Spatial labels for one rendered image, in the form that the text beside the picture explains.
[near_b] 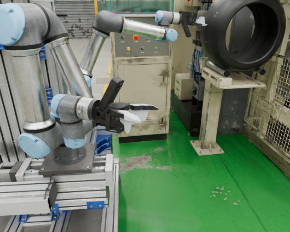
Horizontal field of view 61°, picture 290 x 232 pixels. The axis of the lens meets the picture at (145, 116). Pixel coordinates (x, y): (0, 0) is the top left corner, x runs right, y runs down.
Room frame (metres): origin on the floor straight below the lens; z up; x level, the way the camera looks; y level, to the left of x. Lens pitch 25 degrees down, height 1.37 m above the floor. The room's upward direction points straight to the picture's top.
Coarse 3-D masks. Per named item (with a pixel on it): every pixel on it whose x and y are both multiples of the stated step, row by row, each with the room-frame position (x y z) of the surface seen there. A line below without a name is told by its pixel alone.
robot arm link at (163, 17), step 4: (156, 12) 1.76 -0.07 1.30; (160, 12) 1.72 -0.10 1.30; (164, 12) 1.73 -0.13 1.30; (168, 12) 1.74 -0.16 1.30; (172, 12) 1.75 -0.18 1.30; (156, 16) 1.74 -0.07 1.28; (160, 16) 1.71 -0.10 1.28; (164, 16) 1.72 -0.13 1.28; (168, 16) 1.72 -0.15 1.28; (172, 16) 1.73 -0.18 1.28; (156, 20) 1.73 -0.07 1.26; (160, 20) 1.72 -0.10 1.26; (164, 20) 1.72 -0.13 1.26; (168, 20) 1.72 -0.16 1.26; (172, 20) 1.73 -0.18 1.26; (164, 24) 1.72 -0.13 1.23; (168, 24) 1.74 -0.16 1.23
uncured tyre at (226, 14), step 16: (224, 0) 1.79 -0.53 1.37; (240, 0) 1.72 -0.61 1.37; (256, 0) 1.73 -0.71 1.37; (272, 0) 1.75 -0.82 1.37; (208, 16) 1.85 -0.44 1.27; (224, 16) 1.71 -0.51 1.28; (256, 16) 2.03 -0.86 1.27; (272, 16) 1.94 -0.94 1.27; (208, 32) 1.77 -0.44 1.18; (224, 32) 1.70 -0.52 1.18; (256, 32) 2.03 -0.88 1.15; (272, 32) 1.94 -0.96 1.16; (208, 48) 1.79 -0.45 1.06; (224, 48) 1.70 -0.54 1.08; (256, 48) 2.01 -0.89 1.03; (272, 48) 1.76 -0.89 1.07; (224, 64) 1.73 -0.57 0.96; (240, 64) 1.73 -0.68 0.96; (256, 64) 1.75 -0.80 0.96
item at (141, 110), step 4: (132, 104) 0.74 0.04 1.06; (136, 104) 0.74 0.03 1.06; (140, 104) 0.74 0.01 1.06; (144, 104) 0.75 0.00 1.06; (148, 104) 0.75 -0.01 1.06; (132, 108) 0.73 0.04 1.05; (136, 108) 0.73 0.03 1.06; (140, 108) 0.73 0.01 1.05; (144, 108) 0.73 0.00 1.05; (148, 108) 0.74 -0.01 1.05; (152, 108) 0.74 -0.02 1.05; (156, 108) 0.74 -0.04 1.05; (132, 112) 0.73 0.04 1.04; (136, 112) 0.74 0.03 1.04; (140, 112) 0.74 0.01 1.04; (144, 112) 0.74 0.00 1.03; (140, 116) 0.74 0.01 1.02; (144, 116) 0.74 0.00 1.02; (144, 120) 0.74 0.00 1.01
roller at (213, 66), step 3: (207, 63) 2.02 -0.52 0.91; (210, 63) 1.97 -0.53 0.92; (213, 63) 1.95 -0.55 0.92; (210, 66) 1.95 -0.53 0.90; (213, 66) 1.90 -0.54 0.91; (216, 66) 1.86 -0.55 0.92; (219, 66) 1.84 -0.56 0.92; (213, 69) 1.91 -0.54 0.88; (216, 69) 1.84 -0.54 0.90; (219, 69) 1.80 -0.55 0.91; (222, 69) 1.77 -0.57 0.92; (225, 69) 1.76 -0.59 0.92; (219, 72) 1.79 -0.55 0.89; (222, 72) 1.74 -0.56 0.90; (225, 72) 1.71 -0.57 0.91; (228, 72) 1.72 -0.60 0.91; (225, 75) 1.71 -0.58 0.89; (228, 75) 1.72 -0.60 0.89
